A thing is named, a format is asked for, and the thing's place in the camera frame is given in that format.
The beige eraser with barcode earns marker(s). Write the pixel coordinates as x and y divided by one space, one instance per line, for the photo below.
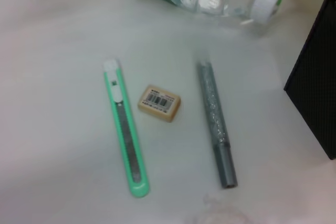
159 103

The silver glitter pen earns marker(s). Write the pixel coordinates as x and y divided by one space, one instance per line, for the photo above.
215 119

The green utility knife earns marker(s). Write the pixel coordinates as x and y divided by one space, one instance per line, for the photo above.
126 129

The black mesh pen holder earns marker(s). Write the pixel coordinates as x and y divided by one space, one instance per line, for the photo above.
320 77

